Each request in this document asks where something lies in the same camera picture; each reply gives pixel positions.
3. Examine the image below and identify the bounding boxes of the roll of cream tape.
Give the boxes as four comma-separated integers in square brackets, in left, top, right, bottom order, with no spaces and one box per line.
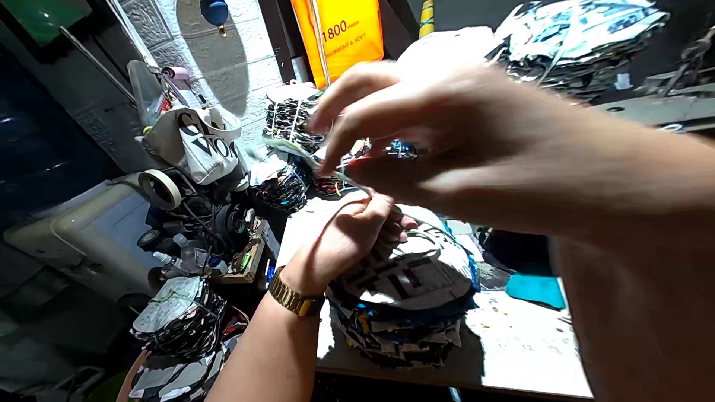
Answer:
[138,169,182,211]

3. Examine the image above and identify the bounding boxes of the person's left hand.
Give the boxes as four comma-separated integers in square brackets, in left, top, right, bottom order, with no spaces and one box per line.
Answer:
[281,190,418,297]

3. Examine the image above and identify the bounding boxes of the person's left forearm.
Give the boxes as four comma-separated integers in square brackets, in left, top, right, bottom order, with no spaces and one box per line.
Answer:
[206,267,326,402]

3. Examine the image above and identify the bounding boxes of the tied bundle red black fabric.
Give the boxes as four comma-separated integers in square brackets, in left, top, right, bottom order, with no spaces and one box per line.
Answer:
[312,140,372,200]

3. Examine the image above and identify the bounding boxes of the work table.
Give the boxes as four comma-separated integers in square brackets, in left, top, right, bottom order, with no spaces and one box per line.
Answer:
[276,195,594,400]

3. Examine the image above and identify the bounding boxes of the wooden tray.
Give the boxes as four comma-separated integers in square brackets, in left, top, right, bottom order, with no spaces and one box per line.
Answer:
[207,217,281,284]

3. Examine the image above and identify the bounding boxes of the yellow striped roll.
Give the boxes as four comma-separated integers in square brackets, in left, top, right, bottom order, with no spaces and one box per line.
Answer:
[419,0,435,39]

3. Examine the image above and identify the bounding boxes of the white tote bag black letters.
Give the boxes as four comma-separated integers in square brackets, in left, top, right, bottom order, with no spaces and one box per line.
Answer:
[142,102,244,186]

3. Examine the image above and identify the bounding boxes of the cream plastic container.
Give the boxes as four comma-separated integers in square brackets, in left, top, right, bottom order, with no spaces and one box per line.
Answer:
[3,172,163,303]

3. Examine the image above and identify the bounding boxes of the clear bottle white cap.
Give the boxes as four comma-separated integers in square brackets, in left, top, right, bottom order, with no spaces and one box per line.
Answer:
[152,251,193,279]

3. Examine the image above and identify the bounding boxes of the large tied light blue bundle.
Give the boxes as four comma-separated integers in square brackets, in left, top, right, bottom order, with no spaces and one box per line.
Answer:
[486,0,671,102]

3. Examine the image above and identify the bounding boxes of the tied bundle multicoloured fabric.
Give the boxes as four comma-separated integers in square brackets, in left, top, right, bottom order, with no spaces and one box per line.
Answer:
[247,151,313,214]

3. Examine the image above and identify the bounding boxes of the green panel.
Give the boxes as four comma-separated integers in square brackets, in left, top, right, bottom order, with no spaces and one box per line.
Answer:
[3,0,94,47]

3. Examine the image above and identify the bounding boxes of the tangle of black cables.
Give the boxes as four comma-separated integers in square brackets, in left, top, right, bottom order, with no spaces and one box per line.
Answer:
[162,170,252,263]

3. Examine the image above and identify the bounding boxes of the tied bundle white dark fabric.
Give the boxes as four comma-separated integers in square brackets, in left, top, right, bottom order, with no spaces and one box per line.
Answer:
[263,83,326,154]

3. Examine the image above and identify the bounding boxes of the clear plastic bottle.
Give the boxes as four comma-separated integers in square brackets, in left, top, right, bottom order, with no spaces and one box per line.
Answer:
[172,233,212,274]

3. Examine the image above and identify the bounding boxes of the pink roll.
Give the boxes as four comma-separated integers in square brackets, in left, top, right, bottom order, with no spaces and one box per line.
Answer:
[161,66,192,91]

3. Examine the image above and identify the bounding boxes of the white rounded fabric bundle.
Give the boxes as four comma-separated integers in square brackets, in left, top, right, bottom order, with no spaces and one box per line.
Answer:
[397,26,497,73]

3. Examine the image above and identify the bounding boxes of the pile of grey black fabric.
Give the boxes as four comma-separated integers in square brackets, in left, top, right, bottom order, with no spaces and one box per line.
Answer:
[128,329,241,402]

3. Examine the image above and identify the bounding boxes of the clear plastic bag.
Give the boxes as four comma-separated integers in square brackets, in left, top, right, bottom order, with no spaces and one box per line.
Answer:
[127,60,169,128]

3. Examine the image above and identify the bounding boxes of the person's right hand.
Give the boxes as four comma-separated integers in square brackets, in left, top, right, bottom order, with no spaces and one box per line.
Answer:
[309,58,571,235]

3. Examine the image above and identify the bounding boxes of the sewing machine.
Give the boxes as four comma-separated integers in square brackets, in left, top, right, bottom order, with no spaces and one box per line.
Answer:
[593,25,715,140]

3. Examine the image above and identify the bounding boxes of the teal cloth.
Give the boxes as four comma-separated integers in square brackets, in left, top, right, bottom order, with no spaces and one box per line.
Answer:
[505,272,566,310]

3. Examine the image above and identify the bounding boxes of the person's right forearm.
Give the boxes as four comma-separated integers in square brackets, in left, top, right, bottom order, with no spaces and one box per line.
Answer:
[550,100,715,402]

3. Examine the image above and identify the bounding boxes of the orange printed bag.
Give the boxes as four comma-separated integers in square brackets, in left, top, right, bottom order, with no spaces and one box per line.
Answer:
[290,0,384,90]

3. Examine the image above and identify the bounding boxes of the pale green fabric strip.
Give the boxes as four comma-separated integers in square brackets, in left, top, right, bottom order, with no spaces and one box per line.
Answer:
[264,138,456,258]

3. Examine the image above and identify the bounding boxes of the stack of round fabric pieces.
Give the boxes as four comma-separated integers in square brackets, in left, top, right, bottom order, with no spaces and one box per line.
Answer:
[326,204,480,370]

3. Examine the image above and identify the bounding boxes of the tied stack grey fabric pieces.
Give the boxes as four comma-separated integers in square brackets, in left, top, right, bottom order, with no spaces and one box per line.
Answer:
[131,276,228,361]

